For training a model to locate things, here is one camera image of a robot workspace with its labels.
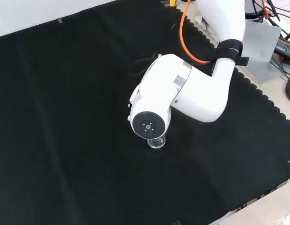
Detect black bench cloth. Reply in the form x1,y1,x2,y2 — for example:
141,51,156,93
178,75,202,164
0,0,290,225

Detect orange cable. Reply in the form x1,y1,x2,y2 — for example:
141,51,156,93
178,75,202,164
179,0,212,65

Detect clear glass beaker with spout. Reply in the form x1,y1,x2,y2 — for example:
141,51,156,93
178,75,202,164
146,135,167,150

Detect black power adapter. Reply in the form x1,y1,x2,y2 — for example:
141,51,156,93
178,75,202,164
274,37,290,56

